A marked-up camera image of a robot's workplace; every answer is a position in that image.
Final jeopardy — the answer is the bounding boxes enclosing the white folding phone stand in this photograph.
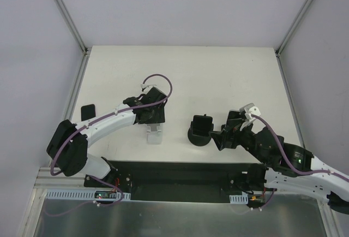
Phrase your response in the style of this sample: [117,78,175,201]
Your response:
[146,123,163,145]

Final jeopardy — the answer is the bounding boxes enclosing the black round base phone stand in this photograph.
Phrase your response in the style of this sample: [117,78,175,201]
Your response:
[187,114,214,147]

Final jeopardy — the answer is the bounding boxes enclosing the purple edged black phone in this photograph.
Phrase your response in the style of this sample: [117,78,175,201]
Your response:
[80,104,96,121]

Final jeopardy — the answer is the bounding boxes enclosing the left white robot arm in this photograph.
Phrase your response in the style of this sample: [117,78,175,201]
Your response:
[46,87,167,187]

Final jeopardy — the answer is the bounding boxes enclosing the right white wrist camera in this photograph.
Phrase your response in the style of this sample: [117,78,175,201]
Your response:
[239,103,261,130]

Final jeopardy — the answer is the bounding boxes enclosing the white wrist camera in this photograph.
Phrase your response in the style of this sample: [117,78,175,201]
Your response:
[140,84,157,91]
[239,103,261,130]

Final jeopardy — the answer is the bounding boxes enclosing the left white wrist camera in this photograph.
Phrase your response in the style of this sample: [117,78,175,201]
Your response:
[140,84,157,91]

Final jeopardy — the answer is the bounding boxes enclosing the right white cable duct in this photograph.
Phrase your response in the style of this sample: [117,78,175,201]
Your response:
[229,192,265,205]

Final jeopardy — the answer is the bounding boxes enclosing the white cable duct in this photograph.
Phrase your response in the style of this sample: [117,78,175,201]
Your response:
[229,192,265,205]
[46,189,131,202]

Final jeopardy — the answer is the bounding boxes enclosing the left white cable duct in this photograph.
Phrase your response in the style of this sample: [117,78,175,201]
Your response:
[46,189,131,202]

